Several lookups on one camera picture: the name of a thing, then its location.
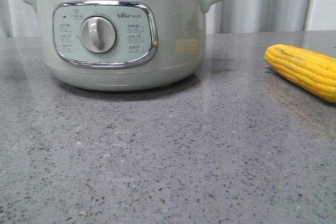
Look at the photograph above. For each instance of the yellow corn cob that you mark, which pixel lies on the yellow corn cob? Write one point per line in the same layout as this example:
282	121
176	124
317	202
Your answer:
313	71

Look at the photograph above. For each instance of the pale green electric cooking pot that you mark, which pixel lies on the pale green electric cooking pot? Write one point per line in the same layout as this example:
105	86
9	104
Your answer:
122	45

